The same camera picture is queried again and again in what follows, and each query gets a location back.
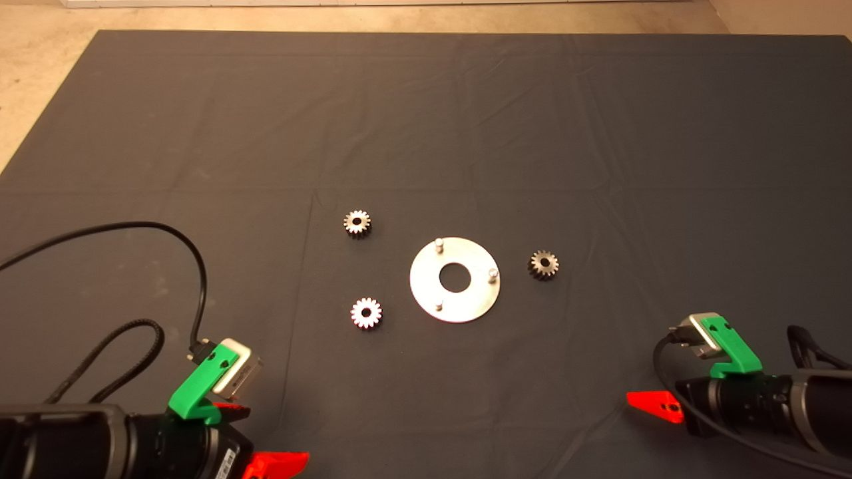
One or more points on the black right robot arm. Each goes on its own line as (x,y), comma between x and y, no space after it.
(832,412)

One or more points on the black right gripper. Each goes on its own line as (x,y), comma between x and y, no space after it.
(739,406)

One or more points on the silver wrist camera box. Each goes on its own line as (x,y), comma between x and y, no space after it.
(705,342)
(241,372)

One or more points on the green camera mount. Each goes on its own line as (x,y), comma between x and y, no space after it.
(193,392)
(739,356)

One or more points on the dark grey table cloth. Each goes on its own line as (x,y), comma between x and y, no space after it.
(426,133)

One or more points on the small steel planetary gear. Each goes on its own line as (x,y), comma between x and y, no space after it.
(536,267)
(351,226)
(358,314)

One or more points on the round metal carrier plate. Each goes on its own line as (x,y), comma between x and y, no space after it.
(432,293)

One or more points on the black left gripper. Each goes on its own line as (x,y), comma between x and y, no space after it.
(193,452)

